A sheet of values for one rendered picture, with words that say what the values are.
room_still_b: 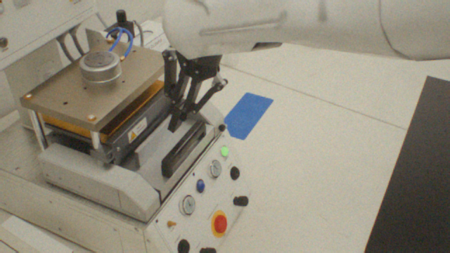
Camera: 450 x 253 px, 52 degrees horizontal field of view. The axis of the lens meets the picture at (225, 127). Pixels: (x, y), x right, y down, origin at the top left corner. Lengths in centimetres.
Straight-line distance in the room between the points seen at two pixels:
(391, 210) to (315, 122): 45
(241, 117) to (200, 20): 89
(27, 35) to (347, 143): 88
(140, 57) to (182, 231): 38
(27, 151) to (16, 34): 28
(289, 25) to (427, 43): 13
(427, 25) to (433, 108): 71
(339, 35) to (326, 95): 110
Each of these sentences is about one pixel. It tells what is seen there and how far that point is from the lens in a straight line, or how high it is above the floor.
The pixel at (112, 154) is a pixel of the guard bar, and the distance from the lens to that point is 89.
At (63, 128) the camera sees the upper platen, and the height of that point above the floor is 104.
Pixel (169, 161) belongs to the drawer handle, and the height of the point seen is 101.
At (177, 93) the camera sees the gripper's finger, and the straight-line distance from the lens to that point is 86.
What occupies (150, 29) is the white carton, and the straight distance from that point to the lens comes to 169.
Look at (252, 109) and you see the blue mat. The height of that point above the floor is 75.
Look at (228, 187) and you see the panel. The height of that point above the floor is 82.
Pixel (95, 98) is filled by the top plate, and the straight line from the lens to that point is 91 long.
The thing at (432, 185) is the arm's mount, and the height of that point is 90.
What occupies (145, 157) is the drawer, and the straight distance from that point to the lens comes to 95.
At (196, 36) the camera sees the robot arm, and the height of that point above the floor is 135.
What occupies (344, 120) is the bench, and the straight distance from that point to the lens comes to 146.
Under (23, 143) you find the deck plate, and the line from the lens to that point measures 115.
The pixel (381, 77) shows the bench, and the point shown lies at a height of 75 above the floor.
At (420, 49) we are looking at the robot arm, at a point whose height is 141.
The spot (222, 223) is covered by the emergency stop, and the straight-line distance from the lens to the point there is 106.
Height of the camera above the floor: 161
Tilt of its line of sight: 38 degrees down
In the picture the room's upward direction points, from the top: straight up
